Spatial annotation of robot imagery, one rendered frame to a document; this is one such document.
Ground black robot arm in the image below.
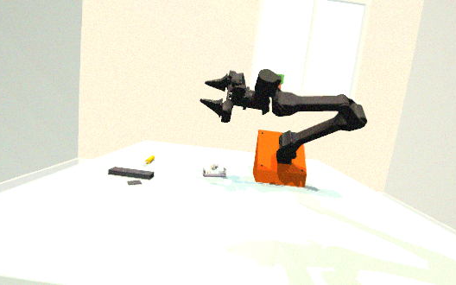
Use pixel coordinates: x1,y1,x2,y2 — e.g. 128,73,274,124
231,68,367,165

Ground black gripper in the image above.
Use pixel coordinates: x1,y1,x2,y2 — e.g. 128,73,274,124
199,70,253,123

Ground yellow-handled screwdriver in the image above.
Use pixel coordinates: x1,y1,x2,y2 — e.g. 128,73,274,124
143,155,155,166

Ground dark grey rectangular bar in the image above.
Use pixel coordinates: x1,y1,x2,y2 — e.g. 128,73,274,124
108,167,154,181

